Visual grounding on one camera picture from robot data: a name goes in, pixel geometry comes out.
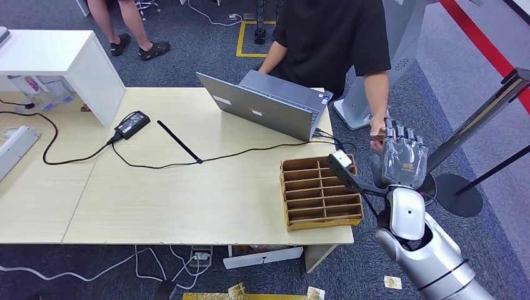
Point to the wooden card holder tray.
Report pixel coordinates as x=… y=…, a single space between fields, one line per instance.
x=321 y=194

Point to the person's right forearm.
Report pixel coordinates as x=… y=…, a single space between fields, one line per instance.
x=271 y=60

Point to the white kiosk stand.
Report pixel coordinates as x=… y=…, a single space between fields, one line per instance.
x=399 y=41

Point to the black power adapter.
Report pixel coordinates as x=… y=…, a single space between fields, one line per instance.
x=132 y=124

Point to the black stand post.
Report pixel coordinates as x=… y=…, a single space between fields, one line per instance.
x=259 y=25

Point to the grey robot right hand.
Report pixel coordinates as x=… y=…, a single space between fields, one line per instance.
x=406 y=163

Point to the white power strip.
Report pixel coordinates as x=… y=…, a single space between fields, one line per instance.
x=16 y=147

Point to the floor power socket strip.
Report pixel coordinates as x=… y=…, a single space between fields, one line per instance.
x=201 y=256

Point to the grey laptop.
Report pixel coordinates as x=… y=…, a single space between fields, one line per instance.
x=256 y=109

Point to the white board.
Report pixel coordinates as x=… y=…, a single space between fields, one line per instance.
x=261 y=257

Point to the yellow floor tape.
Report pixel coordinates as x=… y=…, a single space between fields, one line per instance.
x=240 y=39

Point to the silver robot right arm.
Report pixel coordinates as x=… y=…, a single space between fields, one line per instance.
x=434 y=256

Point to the person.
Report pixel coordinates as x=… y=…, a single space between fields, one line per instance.
x=327 y=37
x=136 y=25

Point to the picture card on floor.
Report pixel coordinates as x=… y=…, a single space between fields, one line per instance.
x=315 y=294
x=237 y=291
x=392 y=282

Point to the person's left hand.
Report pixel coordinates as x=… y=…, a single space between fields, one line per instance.
x=376 y=123

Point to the person's left forearm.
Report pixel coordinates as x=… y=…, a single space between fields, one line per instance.
x=376 y=95

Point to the office chair base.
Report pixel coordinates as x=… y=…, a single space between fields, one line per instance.
x=148 y=7

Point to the black stanchion with disc base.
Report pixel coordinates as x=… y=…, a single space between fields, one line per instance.
x=457 y=196

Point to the wooden table leg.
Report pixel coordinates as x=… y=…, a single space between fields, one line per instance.
x=319 y=256

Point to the clear plastic bottle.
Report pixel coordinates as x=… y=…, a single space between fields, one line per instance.
x=35 y=93
x=62 y=89

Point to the white desk shelf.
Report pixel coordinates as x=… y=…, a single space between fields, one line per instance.
x=49 y=49

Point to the silver black stanchion post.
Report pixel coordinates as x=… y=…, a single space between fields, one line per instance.
x=480 y=118

